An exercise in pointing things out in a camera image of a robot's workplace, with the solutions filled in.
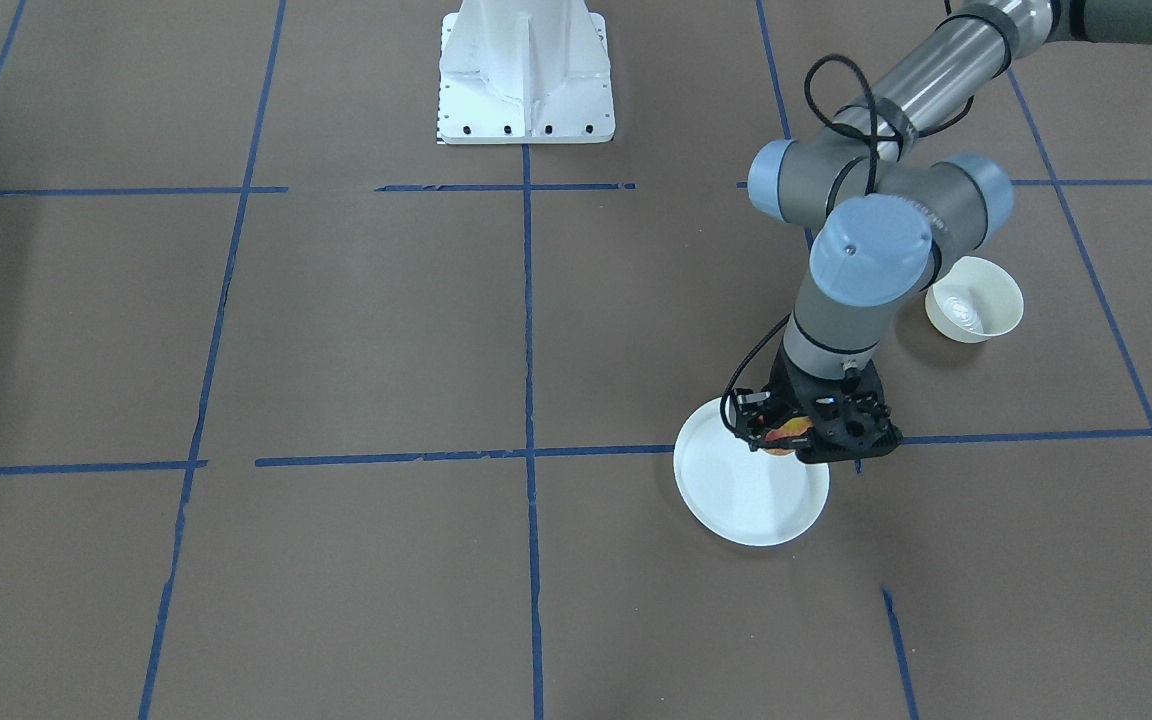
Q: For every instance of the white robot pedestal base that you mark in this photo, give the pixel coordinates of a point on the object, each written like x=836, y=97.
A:
x=524, y=72

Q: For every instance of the red yellow apple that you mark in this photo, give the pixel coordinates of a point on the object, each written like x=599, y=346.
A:
x=789, y=438

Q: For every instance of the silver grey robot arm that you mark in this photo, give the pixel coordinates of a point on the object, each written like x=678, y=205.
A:
x=885, y=232

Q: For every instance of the white small bowl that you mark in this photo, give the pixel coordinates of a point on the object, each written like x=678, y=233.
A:
x=975, y=302

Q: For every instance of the white round plate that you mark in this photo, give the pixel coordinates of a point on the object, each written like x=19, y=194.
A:
x=750, y=498

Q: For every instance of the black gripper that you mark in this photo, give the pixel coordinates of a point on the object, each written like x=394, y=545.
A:
x=782, y=402

